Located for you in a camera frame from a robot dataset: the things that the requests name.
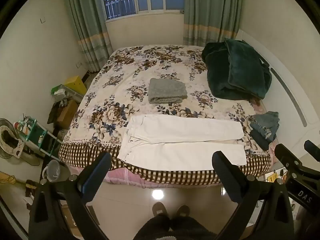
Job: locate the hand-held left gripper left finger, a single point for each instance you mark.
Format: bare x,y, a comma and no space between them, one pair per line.
96,173

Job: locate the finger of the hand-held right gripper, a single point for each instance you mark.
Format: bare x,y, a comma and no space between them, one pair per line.
312,148
285,156

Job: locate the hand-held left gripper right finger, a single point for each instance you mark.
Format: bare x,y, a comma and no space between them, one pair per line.
225,177

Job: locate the white pants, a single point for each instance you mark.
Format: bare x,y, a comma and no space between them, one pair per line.
180,135

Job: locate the pink striped mattress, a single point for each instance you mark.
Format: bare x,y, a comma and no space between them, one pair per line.
120,177

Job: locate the dark blue folded jeans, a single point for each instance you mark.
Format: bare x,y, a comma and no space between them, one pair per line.
260,140

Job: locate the light blue denim jeans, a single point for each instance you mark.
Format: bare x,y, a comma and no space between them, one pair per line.
268,122

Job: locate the brown slipper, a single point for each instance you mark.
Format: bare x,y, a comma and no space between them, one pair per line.
183,211
160,208

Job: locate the cardboard box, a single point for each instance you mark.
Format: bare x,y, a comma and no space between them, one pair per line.
67,112

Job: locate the teal shelf rack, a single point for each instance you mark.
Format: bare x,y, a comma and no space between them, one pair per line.
35,132

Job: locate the person's legs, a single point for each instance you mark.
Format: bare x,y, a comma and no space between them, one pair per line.
172,231

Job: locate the floral bed sheet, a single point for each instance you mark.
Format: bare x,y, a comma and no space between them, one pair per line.
120,90

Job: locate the green and white packaging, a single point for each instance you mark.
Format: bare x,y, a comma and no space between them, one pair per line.
61,91

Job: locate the white headboard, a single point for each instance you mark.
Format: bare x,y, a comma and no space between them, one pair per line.
287,62

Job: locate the floor fan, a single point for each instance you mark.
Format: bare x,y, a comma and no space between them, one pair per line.
10,142

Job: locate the yellow box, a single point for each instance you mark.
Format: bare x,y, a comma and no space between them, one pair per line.
75,83

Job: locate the dark green plush blanket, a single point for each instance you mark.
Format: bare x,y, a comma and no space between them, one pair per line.
237,70

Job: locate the folded grey towel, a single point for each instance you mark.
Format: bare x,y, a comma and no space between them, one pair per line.
167,90

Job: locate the green striped curtain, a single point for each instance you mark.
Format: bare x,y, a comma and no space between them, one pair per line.
212,10
86,17

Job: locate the wall outlet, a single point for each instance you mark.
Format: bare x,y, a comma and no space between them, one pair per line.
79,65

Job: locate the wall switch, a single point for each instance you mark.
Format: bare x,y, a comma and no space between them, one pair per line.
43,20

